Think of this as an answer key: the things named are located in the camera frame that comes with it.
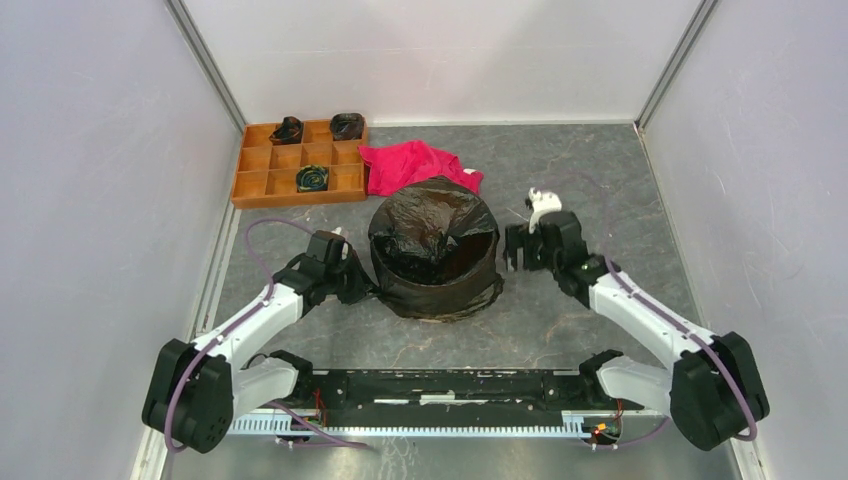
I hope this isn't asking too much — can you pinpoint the black plastic trash bag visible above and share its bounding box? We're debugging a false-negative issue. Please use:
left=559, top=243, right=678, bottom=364
left=368, top=176, right=504, bottom=323

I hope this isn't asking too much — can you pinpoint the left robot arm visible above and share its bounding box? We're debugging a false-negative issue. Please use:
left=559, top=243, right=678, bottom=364
left=141, top=230, right=372, bottom=453

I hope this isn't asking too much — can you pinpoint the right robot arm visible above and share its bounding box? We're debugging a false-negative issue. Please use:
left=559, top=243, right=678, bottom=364
left=503, top=211, right=770, bottom=451

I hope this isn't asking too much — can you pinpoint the blue green rolled item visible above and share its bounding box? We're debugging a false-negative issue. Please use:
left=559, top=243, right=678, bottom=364
left=295, top=164, right=329, bottom=193

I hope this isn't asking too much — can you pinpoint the red crumpled cloth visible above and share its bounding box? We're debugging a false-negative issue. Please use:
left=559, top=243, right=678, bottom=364
left=358, top=140, right=484, bottom=196

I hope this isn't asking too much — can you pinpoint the wooden compartment tray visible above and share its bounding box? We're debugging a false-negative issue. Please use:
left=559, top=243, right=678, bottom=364
left=230, top=119, right=369, bottom=209

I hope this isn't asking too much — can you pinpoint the dark rolled item back right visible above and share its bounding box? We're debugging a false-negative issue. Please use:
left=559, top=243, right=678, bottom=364
left=329, top=112, right=366, bottom=141

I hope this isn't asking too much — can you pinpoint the black rolled item back left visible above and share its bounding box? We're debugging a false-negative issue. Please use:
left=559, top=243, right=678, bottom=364
left=269, top=116, right=304, bottom=146

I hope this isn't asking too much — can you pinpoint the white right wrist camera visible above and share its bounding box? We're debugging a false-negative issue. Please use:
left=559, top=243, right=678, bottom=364
left=527, top=188, right=563, bottom=234

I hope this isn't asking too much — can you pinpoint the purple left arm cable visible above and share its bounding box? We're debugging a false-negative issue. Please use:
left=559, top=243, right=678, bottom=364
left=162, top=218, right=316, bottom=455

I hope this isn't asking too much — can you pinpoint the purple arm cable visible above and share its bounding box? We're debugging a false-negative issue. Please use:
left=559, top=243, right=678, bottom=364
left=602, top=254, right=760, bottom=443
left=162, top=218, right=316, bottom=455

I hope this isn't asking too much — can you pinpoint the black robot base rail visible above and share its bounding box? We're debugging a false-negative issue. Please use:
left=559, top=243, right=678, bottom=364
left=280, top=358, right=643, bottom=428

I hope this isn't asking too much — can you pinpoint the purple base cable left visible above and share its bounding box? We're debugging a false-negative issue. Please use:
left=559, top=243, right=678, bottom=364
left=264, top=400, right=371, bottom=452

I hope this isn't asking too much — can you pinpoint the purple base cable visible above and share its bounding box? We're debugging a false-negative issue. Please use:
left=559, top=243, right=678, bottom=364
left=264, top=400, right=371, bottom=452
left=589, top=415, right=672, bottom=452

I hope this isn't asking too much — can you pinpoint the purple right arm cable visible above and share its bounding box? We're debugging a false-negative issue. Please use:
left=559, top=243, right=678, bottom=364
left=602, top=254, right=760, bottom=443

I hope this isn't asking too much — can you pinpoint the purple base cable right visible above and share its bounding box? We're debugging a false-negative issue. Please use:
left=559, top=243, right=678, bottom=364
left=589, top=415, right=672, bottom=452

